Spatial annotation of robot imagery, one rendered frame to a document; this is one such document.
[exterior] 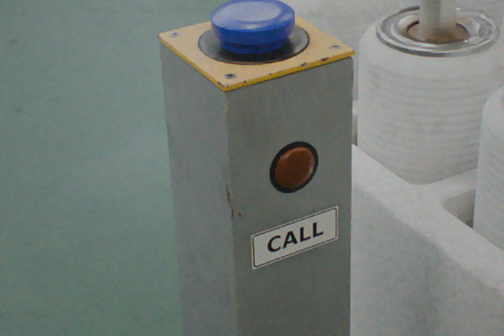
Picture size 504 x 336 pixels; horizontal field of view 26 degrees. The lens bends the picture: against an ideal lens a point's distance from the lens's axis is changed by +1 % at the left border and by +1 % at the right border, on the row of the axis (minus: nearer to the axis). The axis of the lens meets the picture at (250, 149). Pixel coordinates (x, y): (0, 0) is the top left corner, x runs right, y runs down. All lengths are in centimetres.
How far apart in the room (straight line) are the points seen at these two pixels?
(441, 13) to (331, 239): 19
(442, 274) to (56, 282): 39
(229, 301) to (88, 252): 40
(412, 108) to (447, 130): 3
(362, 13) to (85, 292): 33
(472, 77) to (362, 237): 12
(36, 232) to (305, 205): 48
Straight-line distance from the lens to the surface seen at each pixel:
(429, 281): 62
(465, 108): 66
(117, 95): 119
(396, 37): 67
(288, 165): 50
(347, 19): 73
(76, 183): 103
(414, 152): 67
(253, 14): 50
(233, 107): 48
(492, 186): 60
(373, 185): 65
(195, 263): 56
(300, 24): 53
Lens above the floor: 52
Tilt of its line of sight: 29 degrees down
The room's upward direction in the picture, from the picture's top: 2 degrees counter-clockwise
